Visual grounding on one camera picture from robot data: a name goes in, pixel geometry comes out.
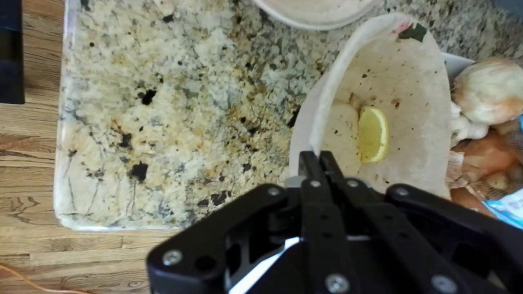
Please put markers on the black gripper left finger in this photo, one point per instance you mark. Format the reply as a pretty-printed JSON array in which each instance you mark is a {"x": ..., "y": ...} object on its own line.
[{"x": 321, "y": 246}]

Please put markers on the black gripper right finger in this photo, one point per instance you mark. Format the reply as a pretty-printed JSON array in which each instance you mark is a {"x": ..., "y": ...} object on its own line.
[{"x": 414, "y": 239}]

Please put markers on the beige ceramic bowl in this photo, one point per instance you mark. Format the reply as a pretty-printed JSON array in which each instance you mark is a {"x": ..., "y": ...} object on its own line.
[
  {"x": 316, "y": 11},
  {"x": 402, "y": 99}
]

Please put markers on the brown shallot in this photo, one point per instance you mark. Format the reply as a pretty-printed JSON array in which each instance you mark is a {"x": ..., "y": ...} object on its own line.
[{"x": 468, "y": 202}]

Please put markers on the blue white snack bag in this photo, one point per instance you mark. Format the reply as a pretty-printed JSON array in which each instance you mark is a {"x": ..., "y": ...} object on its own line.
[{"x": 509, "y": 210}]

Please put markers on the large yellow onion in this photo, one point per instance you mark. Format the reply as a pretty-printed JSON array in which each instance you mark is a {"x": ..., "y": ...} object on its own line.
[{"x": 482, "y": 158}]

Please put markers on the lemon slice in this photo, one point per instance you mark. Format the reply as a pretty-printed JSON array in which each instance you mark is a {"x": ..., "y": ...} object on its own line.
[{"x": 373, "y": 136}]

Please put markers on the white mushroom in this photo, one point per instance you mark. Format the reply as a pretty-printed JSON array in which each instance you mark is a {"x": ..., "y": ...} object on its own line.
[{"x": 463, "y": 128}]

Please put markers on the white rectangular plate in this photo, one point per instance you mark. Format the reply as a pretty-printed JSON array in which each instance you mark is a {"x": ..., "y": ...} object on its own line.
[{"x": 458, "y": 65}]

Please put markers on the dark rectangular object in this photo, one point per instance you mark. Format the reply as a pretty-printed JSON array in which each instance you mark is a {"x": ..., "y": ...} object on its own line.
[{"x": 10, "y": 50}]

